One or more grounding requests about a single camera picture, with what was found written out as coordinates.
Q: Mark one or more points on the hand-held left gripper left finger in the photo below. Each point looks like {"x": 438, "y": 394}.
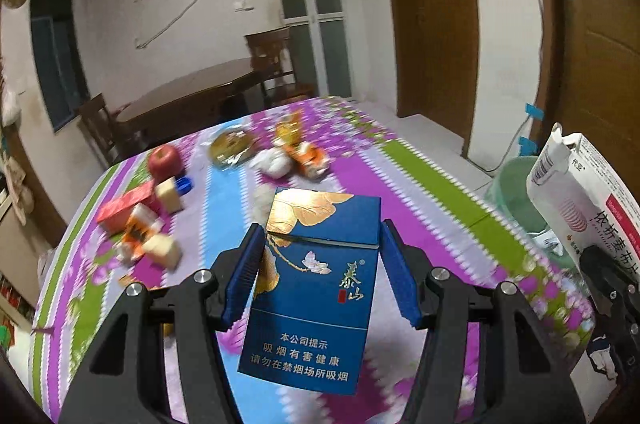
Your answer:
{"x": 242, "y": 276}

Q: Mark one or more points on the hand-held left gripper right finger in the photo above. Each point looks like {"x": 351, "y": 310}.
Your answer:
{"x": 400, "y": 276}

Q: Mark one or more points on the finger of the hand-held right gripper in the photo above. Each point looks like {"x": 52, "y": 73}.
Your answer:
{"x": 602, "y": 271}

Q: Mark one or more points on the blue cigarette pack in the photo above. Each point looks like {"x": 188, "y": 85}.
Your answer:
{"x": 310, "y": 304}

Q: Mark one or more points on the white medicine box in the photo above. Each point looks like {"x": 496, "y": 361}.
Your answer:
{"x": 585, "y": 199}

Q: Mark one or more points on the pale yellow foam block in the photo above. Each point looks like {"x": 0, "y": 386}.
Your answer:
{"x": 169, "y": 195}
{"x": 162, "y": 250}

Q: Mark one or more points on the green plastic bin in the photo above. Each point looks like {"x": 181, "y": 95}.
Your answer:
{"x": 512, "y": 189}

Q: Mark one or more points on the striped floral tablecloth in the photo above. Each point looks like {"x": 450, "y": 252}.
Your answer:
{"x": 430, "y": 184}

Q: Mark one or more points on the blue bottle cap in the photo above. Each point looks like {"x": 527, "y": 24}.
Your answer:
{"x": 184, "y": 185}

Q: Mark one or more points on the orange and white wrapper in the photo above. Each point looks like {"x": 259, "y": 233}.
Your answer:
{"x": 140, "y": 229}

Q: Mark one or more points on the bread in clear bag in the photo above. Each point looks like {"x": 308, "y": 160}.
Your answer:
{"x": 231, "y": 146}

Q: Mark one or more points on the red juice carton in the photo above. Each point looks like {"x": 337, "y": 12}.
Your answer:
{"x": 122, "y": 206}

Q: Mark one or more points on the red apple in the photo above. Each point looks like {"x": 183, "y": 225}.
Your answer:
{"x": 164, "y": 161}

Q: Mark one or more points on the blue tape piece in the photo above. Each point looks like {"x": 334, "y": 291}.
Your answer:
{"x": 528, "y": 146}
{"x": 534, "y": 111}

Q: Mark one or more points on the orange plastic wrapper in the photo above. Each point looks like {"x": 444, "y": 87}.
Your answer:
{"x": 289, "y": 130}

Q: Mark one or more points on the wooden dining table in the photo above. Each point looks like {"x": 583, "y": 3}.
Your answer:
{"x": 190, "y": 91}

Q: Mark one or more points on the wooden chair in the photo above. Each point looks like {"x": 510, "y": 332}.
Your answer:
{"x": 272, "y": 64}
{"x": 102, "y": 129}

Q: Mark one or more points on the beige hanging object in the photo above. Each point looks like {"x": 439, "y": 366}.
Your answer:
{"x": 21, "y": 191}

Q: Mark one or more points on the brown wooden door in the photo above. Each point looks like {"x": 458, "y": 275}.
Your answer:
{"x": 430, "y": 19}
{"x": 595, "y": 29}

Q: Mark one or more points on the frosted glass door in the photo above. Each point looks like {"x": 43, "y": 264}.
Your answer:
{"x": 312, "y": 4}

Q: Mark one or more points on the white plastic bag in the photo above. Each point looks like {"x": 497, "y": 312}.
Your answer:
{"x": 9, "y": 101}

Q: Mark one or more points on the white wall switch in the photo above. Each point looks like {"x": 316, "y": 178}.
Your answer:
{"x": 245, "y": 4}

